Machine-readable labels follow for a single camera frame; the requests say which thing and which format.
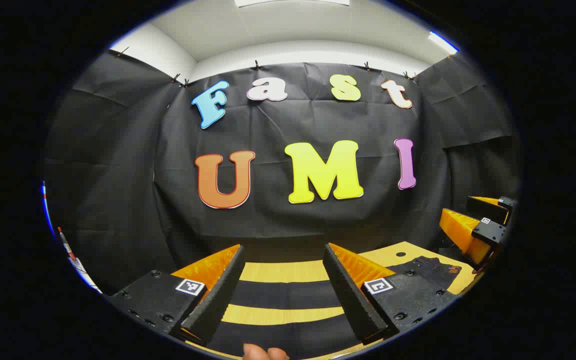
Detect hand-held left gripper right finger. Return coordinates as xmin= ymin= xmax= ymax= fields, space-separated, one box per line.
xmin=323 ymin=243 xmax=459 ymax=347

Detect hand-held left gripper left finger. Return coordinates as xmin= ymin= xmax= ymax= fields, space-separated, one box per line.
xmin=109 ymin=244 xmax=247 ymax=347

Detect black jeans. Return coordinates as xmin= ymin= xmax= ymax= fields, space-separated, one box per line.
xmin=208 ymin=256 xmax=463 ymax=360

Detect white side desk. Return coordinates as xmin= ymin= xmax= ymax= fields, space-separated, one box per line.
xmin=57 ymin=226 xmax=103 ymax=294

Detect black backdrop cloth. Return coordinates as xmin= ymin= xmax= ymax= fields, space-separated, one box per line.
xmin=43 ymin=50 xmax=521 ymax=296

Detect rectangular ceiling light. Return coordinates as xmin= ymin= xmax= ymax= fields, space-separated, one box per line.
xmin=234 ymin=0 xmax=351 ymax=8

